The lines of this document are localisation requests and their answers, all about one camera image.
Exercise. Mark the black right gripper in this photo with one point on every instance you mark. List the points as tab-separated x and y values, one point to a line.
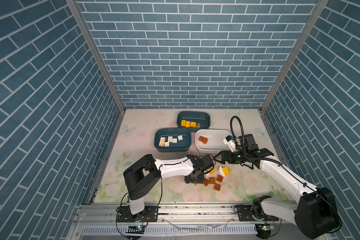
223	156

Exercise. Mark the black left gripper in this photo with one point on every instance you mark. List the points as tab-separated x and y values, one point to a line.
190	180

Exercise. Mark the brown hollow lego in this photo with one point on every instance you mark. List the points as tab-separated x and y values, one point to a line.
206	182

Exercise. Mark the white curved lego brick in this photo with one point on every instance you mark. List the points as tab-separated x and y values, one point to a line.
221	171

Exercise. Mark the brown studded lego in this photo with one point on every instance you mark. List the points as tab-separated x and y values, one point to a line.
212	180

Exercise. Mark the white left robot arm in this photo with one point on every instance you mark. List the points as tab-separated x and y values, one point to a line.
142	176

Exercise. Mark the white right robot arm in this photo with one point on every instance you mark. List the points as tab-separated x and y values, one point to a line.
313	209

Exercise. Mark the white plastic bin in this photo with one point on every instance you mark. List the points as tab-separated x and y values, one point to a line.
215	142

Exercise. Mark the near teal plastic bin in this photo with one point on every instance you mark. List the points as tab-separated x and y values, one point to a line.
181	146

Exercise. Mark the teal plastic bin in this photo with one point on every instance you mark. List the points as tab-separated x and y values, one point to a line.
181	146
193	116

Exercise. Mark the far teal plastic bin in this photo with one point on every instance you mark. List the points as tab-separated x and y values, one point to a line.
193	116

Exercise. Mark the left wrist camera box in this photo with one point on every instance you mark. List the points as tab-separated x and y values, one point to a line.
208	162

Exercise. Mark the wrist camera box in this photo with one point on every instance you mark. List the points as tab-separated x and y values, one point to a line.
208	162
230	142

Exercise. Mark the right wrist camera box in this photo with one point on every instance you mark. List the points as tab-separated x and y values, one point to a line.
230	142

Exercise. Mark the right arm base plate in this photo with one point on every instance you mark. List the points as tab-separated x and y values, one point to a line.
245	213

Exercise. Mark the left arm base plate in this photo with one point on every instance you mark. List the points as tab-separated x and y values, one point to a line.
150	214

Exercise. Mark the aluminium front rail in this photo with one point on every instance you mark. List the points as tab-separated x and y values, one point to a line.
178	221

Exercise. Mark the aluminium corner post right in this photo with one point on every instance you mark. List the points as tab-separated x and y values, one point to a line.
306	30

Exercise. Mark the aluminium corner post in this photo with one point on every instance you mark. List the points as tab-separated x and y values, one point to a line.
306	30
81	22

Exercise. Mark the aluminium corner post left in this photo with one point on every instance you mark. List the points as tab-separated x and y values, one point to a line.
81	22

